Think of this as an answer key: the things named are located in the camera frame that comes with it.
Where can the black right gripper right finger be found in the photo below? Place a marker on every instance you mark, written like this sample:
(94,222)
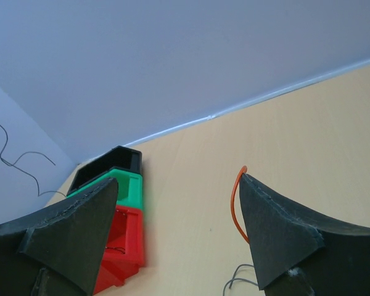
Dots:
(299,251)

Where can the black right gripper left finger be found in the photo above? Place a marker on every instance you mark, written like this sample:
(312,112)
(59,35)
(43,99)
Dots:
(58,250)

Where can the red plastic bin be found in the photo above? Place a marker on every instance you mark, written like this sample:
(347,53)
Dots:
(124,251)

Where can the green plastic bin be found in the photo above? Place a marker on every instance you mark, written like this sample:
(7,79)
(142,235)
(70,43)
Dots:
(129,187)

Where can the black plastic bin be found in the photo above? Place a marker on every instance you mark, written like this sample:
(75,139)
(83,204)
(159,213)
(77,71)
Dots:
(121,158)

